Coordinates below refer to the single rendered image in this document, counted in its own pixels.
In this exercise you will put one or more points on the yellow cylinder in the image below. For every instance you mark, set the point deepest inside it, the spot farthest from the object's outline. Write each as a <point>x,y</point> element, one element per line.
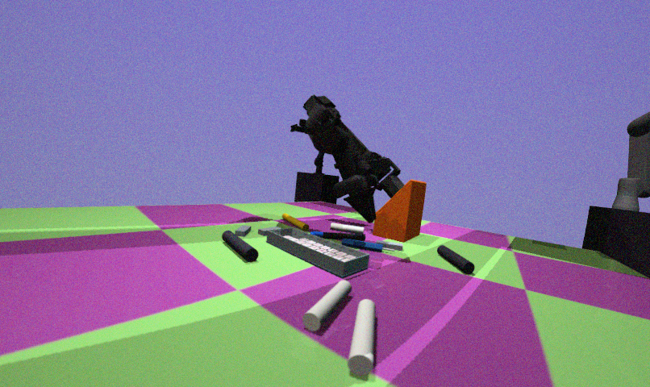
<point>295,222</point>

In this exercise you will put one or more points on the white cylinder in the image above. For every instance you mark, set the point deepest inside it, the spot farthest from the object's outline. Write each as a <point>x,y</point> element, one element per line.
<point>360,359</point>
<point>346,228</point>
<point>316,316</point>

